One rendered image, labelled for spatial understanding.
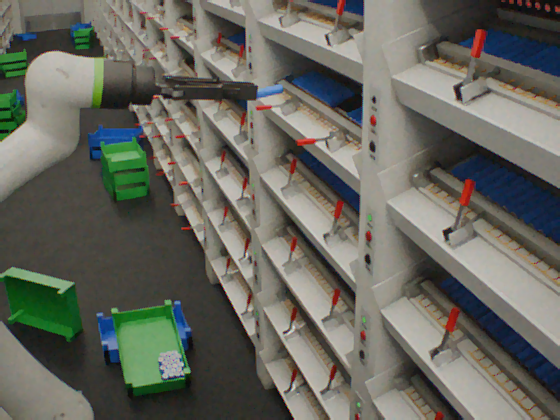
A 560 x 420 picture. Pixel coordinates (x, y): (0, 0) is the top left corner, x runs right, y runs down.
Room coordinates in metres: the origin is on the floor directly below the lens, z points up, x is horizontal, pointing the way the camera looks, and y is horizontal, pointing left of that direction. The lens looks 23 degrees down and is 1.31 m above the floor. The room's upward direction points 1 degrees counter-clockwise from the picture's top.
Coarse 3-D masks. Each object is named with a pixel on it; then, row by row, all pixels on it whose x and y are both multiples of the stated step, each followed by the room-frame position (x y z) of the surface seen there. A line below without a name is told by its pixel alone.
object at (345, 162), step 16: (288, 64) 1.67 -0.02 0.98; (304, 64) 1.68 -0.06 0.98; (256, 80) 1.64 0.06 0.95; (272, 80) 1.65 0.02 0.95; (288, 80) 1.65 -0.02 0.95; (336, 80) 1.57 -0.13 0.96; (272, 96) 1.62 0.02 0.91; (272, 112) 1.54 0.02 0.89; (288, 128) 1.44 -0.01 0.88; (304, 128) 1.36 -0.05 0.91; (320, 128) 1.33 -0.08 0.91; (320, 144) 1.26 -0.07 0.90; (352, 144) 1.21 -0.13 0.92; (320, 160) 1.28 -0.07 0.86; (336, 160) 1.17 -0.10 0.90; (352, 160) 1.15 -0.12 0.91; (352, 176) 1.11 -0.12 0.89
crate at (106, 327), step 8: (176, 304) 2.03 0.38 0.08; (176, 312) 2.02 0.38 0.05; (104, 320) 1.96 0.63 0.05; (112, 320) 1.97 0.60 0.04; (176, 320) 2.03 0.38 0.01; (184, 320) 1.96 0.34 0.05; (104, 328) 1.94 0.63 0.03; (112, 328) 1.96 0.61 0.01; (184, 328) 1.97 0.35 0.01; (104, 336) 1.92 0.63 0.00; (112, 336) 1.92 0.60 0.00; (184, 336) 1.93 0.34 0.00; (104, 344) 1.77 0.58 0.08; (112, 344) 1.87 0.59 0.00; (184, 344) 1.85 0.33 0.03; (192, 344) 1.86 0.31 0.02; (104, 352) 1.77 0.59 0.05; (112, 352) 1.77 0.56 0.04; (104, 360) 1.76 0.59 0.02; (112, 360) 1.77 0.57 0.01
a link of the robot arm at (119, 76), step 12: (108, 60) 1.18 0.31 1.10; (120, 60) 1.18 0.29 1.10; (108, 72) 1.15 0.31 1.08; (120, 72) 1.16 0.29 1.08; (132, 72) 1.17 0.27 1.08; (108, 84) 1.14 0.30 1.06; (120, 84) 1.15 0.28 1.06; (132, 84) 1.16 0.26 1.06; (108, 96) 1.14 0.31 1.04; (120, 96) 1.15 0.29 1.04; (132, 96) 1.17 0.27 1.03; (108, 108) 1.17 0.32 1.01; (120, 108) 1.17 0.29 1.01
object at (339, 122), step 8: (288, 88) 1.56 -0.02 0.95; (296, 88) 1.54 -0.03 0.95; (280, 96) 1.57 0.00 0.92; (296, 96) 1.51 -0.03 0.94; (304, 96) 1.47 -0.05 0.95; (304, 104) 1.46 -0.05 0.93; (312, 104) 1.41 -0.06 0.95; (320, 104) 1.40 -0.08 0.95; (304, 112) 1.42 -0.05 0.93; (312, 112) 1.40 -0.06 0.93; (320, 112) 1.37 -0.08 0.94; (328, 112) 1.34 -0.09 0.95; (328, 120) 1.33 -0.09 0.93; (336, 120) 1.29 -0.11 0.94; (344, 120) 1.27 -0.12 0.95; (336, 128) 1.28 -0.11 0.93; (344, 128) 1.25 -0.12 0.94; (352, 128) 1.22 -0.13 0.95; (360, 128) 1.21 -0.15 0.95; (352, 136) 1.22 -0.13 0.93; (360, 136) 1.18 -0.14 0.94
